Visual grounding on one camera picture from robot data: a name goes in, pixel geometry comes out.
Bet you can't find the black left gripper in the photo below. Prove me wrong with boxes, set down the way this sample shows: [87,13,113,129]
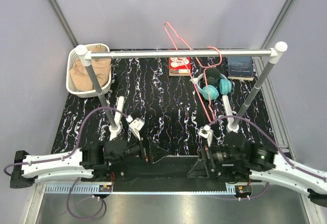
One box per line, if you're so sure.
[110,130,169,164]

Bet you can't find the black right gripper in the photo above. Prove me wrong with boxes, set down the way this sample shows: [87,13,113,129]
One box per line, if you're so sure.
[187,140,244,178]

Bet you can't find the beige t shirt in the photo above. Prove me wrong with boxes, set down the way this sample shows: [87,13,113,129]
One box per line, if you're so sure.
[69,44,112,92]

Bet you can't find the pink wire hanger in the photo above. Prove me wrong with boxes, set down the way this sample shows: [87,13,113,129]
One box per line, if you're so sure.
[163,21,223,123]

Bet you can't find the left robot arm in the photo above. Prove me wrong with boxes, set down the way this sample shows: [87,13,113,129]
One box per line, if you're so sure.
[10,138,169,189]

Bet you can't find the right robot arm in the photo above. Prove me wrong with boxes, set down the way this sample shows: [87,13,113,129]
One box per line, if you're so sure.
[188,132,326,207]

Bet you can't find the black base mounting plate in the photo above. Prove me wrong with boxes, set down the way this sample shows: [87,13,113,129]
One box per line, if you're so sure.
[81,155,264,193]

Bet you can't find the teal headphones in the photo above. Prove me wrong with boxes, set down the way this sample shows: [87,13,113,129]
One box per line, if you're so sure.
[191,74,232,101]

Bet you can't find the red book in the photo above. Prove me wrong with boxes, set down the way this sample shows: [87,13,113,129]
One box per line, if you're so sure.
[169,57,192,76]

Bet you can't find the dark green cup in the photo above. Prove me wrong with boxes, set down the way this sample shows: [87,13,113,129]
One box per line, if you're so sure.
[203,67,221,86]

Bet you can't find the white plastic basket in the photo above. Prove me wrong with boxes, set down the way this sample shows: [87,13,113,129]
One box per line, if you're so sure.
[66,50,111,98]

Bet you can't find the dark blue book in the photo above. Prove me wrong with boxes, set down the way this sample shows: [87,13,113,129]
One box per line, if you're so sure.
[227,56,254,81]

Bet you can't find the white and silver clothes rack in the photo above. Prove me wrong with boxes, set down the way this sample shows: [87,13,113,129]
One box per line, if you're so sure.
[74,41,288,133]

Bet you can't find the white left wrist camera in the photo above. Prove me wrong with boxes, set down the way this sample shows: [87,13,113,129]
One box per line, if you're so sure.
[126,115,145,140]

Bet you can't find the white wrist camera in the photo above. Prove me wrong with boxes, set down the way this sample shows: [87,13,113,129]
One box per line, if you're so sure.
[126,115,145,140]
[198,125,213,147]

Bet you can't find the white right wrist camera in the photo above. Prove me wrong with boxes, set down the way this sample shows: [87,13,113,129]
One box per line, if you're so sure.
[198,125,213,147]

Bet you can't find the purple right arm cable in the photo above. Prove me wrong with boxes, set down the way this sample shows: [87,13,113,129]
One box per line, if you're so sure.
[204,115,327,202]

